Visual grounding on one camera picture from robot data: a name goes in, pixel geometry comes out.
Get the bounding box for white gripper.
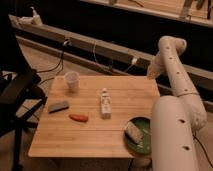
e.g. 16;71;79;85
147;54;165;79

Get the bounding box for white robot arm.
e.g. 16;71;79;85
147;36;207;171

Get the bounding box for white plug on beam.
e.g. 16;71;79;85
131;58;138;65

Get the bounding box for white tube bottle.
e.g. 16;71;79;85
101;88;111;119

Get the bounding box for grey sponge on plate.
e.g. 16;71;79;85
125;122;143;144

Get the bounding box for green plate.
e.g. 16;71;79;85
123;117;151;155

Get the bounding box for translucent plastic cup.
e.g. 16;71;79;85
64;71;79;93

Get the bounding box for orange carrot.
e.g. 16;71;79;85
69;114;88;122

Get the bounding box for white spray bottle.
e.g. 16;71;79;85
31;6;42;26

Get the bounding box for black chair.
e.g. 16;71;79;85
0;68;48;171

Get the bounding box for black floor cable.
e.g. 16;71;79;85
35;41;69;86

